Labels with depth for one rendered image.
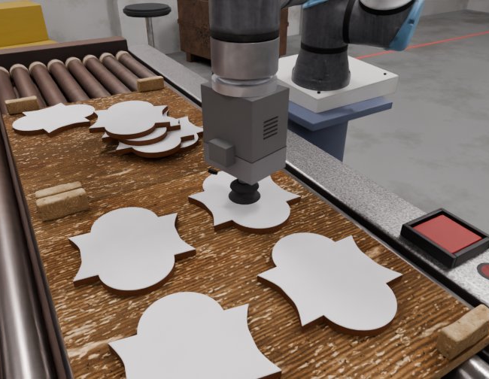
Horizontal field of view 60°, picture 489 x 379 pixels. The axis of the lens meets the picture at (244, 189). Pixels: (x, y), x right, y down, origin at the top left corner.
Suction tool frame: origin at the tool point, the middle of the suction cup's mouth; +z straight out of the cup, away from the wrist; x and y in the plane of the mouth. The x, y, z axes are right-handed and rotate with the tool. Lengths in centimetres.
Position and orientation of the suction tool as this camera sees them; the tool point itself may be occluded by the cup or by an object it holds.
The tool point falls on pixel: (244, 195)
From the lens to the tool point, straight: 56.6
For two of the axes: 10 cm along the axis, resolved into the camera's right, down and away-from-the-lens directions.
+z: 0.0, 8.5, 5.3
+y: 7.2, 3.7, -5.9
